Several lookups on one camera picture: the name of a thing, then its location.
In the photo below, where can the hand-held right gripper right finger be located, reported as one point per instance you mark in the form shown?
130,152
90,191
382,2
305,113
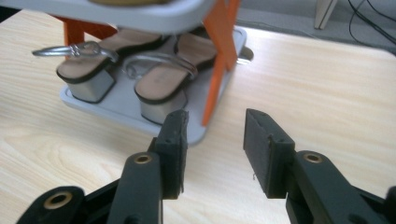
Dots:
267,158

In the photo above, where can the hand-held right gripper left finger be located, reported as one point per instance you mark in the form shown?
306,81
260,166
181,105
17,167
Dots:
172,155

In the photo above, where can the white two-tier shoe rack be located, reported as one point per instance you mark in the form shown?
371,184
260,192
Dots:
149,17

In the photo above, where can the beige background desk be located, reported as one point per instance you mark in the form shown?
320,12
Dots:
325,12

